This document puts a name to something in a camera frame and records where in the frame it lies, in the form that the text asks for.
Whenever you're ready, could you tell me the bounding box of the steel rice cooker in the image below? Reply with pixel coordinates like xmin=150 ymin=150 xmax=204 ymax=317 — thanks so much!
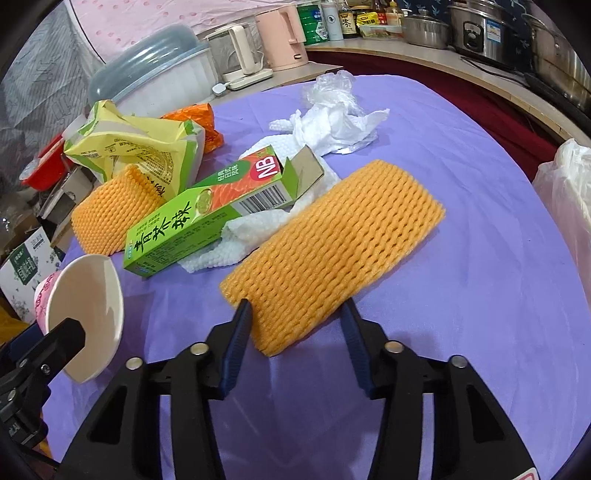
xmin=448 ymin=2 xmax=536 ymax=70

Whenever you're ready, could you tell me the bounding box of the white bottle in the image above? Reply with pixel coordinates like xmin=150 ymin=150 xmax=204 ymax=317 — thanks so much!
xmin=321 ymin=2 xmax=343 ymax=42

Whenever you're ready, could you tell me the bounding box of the red plastic basin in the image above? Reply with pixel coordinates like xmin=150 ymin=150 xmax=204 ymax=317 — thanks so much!
xmin=21 ymin=134 xmax=70 ymax=192

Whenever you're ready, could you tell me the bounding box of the crumpled white tissue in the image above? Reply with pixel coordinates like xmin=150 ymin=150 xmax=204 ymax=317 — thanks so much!
xmin=269 ymin=105 xmax=391 ymax=155

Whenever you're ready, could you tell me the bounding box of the trash bin white bag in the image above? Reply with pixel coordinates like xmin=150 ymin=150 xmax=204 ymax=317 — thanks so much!
xmin=532 ymin=138 xmax=591 ymax=259

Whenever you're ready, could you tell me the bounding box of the glass kettle white handle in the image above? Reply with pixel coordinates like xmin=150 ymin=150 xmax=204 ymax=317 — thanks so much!
xmin=203 ymin=24 xmax=274 ymax=90

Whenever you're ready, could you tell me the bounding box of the small orange foam net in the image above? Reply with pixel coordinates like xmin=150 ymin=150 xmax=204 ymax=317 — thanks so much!
xmin=71 ymin=164 xmax=164 ymax=256

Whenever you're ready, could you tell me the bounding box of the large orange foam net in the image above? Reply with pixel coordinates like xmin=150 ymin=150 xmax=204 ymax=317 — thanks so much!
xmin=219 ymin=159 xmax=446 ymax=357

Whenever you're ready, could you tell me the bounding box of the orange snack packet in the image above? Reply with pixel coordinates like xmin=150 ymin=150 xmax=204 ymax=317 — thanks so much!
xmin=161 ymin=102 xmax=222 ymax=154

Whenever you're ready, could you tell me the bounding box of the dark red cloth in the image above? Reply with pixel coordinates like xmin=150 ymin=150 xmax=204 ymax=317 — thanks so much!
xmin=307 ymin=48 xmax=561 ymax=169

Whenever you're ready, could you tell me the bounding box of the white embossed paper towel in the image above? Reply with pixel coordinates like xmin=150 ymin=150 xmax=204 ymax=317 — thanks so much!
xmin=178 ymin=134 xmax=342 ymax=274

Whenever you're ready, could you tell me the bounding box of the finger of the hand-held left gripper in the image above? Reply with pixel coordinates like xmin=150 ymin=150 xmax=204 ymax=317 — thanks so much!
xmin=0 ymin=318 xmax=88 ymax=376

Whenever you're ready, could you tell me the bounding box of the white green cardboard box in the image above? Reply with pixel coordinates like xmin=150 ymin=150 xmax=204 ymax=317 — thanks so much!
xmin=0 ymin=226 xmax=65 ymax=324

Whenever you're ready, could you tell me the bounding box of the large steel steamer pot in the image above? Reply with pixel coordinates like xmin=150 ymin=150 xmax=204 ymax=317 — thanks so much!
xmin=526 ymin=14 xmax=591 ymax=107

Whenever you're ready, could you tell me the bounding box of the dark sauce bottle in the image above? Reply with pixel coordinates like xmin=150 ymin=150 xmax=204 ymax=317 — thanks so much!
xmin=338 ymin=0 xmax=358 ymax=39

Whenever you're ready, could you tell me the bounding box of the clear plastic wrapper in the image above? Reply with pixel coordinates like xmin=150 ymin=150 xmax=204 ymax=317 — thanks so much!
xmin=302 ymin=71 xmax=365 ymax=116

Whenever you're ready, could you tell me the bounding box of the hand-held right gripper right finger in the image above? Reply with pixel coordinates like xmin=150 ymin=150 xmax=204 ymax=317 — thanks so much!
xmin=339 ymin=300 xmax=536 ymax=480

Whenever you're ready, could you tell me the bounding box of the pink dotted curtain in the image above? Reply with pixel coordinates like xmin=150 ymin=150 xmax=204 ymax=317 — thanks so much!
xmin=78 ymin=0 xmax=305 ymax=61

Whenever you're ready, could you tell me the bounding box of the white paper cup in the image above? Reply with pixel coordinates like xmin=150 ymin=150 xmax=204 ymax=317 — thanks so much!
xmin=34 ymin=255 xmax=125 ymax=385

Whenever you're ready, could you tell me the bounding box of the green tin can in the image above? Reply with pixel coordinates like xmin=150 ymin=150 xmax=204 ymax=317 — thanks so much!
xmin=297 ymin=4 xmax=329 ymax=46

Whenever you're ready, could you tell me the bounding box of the black power cable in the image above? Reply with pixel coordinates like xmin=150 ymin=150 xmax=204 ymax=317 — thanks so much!
xmin=459 ymin=54 xmax=527 ymax=75

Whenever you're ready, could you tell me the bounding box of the pink electric kettle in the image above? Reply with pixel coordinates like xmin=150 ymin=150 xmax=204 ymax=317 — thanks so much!
xmin=255 ymin=6 xmax=309 ymax=71

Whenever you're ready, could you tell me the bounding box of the small steel pot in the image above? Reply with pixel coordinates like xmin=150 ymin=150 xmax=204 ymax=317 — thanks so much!
xmin=401 ymin=8 xmax=452 ymax=49

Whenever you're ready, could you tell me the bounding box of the white container grey lid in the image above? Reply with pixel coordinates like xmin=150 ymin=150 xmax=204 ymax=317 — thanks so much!
xmin=87 ymin=24 xmax=218 ymax=118

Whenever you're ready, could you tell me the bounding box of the yellow green snack bag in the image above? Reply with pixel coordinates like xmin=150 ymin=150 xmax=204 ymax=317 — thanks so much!
xmin=63 ymin=100 xmax=206 ymax=197

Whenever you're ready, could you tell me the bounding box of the grey striped cloth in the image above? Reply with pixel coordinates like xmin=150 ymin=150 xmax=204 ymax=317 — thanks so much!
xmin=0 ymin=4 xmax=107 ymax=185

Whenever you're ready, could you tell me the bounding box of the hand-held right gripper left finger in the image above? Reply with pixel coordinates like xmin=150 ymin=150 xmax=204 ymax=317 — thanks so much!
xmin=55 ymin=299 xmax=254 ymax=480

